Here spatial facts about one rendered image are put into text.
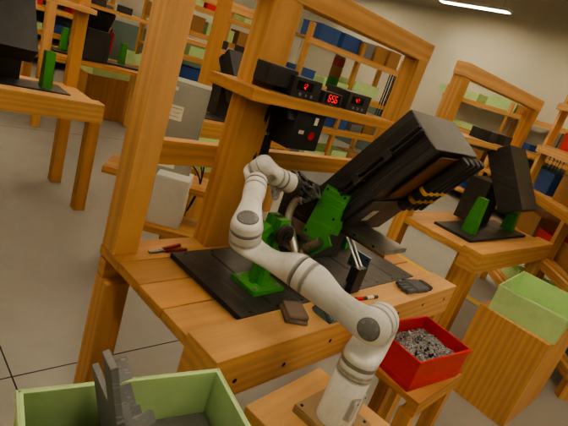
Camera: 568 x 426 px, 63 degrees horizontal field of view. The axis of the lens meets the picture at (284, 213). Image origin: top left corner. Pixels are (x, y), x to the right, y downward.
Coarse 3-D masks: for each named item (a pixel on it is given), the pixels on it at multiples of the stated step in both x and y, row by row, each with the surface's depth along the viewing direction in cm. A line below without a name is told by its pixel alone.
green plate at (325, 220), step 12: (324, 192) 178; (336, 192) 175; (324, 204) 177; (336, 204) 174; (312, 216) 179; (324, 216) 176; (336, 216) 173; (312, 228) 178; (324, 228) 175; (336, 228) 178
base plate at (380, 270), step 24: (192, 264) 166; (216, 264) 172; (240, 264) 178; (336, 264) 208; (384, 264) 226; (216, 288) 155; (240, 288) 160; (288, 288) 171; (360, 288) 191; (240, 312) 146; (264, 312) 150
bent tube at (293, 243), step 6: (318, 186) 178; (312, 192) 176; (318, 192) 177; (294, 198) 180; (318, 198) 176; (294, 204) 180; (288, 210) 180; (288, 216) 180; (294, 228) 179; (294, 234) 177; (294, 240) 176; (294, 246) 175; (294, 252) 174
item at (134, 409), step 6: (126, 402) 81; (126, 408) 81; (132, 408) 90; (138, 408) 91; (126, 414) 80; (132, 414) 90; (138, 414) 83; (144, 414) 82; (150, 414) 82; (126, 420) 80; (132, 420) 81; (138, 420) 81; (144, 420) 82; (150, 420) 82
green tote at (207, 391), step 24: (72, 384) 91; (120, 384) 96; (144, 384) 99; (168, 384) 102; (192, 384) 106; (216, 384) 107; (24, 408) 83; (48, 408) 90; (72, 408) 93; (96, 408) 96; (144, 408) 102; (168, 408) 105; (192, 408) 109; (216, 408) 106; (240, 408) 99
